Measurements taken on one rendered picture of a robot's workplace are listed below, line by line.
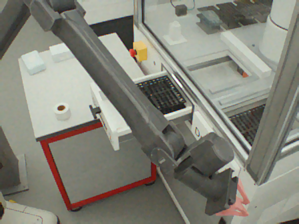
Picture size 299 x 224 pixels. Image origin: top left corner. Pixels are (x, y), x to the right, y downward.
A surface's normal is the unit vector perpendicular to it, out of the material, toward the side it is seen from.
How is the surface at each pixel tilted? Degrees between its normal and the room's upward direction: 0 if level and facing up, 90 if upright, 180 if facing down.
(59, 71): 0
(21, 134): 0
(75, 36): 71
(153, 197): 0
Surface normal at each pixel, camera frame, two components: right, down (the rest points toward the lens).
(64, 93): 0.00, -0.70
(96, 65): -0.37, 0.35
